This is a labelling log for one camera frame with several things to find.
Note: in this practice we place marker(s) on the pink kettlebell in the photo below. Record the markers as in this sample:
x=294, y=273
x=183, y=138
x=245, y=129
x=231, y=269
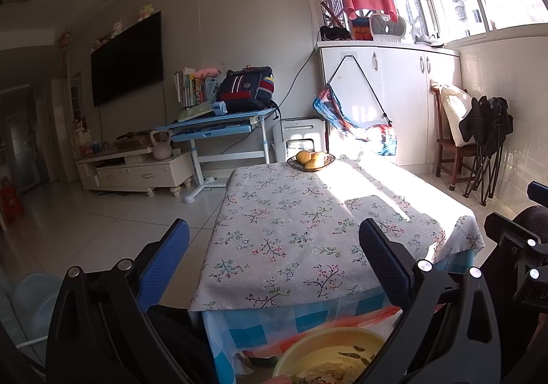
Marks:
x=161, y=148

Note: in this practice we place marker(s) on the blue study desk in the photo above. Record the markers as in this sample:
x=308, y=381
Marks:
x=214, y=127

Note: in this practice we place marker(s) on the white plush toy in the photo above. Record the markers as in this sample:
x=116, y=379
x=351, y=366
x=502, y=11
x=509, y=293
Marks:
x=117, y=29

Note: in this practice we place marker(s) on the yellow green plush toy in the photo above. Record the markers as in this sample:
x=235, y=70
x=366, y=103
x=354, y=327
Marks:
x=145, y=12

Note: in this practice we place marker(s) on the cream pillow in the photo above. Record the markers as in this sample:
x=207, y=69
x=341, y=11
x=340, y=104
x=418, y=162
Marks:
x=456, y=110

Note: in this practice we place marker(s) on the pink plush toy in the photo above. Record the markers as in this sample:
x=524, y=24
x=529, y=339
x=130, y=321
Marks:
x=207, y=72

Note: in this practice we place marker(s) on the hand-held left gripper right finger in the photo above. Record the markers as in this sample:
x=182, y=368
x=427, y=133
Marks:
x=385, y=266

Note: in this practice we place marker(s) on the black folding chair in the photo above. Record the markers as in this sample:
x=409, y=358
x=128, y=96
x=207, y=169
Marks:
x=488, y=123

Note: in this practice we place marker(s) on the yellow mango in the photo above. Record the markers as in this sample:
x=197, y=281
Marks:
x=317, y=160
x=304, y=156

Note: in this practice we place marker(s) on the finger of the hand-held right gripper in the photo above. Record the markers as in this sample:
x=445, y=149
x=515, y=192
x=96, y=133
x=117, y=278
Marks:
x=533, y=258
x=540, y=192

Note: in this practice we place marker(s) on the light blue plastic holder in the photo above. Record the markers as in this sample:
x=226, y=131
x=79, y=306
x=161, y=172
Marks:
x=219, y=108

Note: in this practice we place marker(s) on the wooden chair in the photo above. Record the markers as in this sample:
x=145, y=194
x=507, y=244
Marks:
x=447, y=157

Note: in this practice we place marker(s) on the row of books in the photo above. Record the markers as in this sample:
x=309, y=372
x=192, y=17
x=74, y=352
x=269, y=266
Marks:
x=188, y=89

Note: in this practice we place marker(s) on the navy red striped backpack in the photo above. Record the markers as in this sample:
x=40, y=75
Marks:
x=244, y=89

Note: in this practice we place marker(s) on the white cabinet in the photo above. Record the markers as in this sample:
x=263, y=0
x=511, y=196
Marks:
x=402, y=101

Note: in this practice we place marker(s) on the white shoes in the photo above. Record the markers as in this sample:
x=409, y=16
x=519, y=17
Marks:
x=428, y=40

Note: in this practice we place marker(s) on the yellow plastic basin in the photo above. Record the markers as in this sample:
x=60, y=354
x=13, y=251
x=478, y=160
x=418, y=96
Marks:
x=308, y=354

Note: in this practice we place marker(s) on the grey white seat cushion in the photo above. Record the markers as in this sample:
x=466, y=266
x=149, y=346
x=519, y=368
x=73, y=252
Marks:
x=387, y=29

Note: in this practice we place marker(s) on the dark woven fruit basket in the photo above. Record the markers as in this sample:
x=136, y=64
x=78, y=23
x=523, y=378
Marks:
x=332, y=161

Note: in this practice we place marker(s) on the cream TV cabinet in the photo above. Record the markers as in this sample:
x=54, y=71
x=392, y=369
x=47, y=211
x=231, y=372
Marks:
x=137, y=172

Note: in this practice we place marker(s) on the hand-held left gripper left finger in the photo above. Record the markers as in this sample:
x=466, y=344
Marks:
x=167, y=264

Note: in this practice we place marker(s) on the brown tray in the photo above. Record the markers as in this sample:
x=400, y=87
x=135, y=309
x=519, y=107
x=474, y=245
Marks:
x=132, y=142

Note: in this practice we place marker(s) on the orange box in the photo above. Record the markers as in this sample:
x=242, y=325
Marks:
x=360, y=29

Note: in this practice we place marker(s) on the black television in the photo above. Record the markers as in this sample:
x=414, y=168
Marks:
x=126, y=63

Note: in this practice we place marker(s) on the black shoes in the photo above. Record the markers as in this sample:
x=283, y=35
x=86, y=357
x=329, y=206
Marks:
x=334, y=34

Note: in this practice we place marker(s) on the light blue plastic stool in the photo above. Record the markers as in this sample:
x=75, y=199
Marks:
x=36, y=302

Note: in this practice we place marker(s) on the open book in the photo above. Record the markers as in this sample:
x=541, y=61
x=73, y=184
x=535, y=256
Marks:
x=195, y=113

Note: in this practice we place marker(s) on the white air purifier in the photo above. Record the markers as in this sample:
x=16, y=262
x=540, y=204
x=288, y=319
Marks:
x=299, y=129

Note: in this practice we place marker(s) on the table with floral tablecloth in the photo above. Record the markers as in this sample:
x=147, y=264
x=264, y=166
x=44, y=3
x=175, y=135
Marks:
x=291, y=230

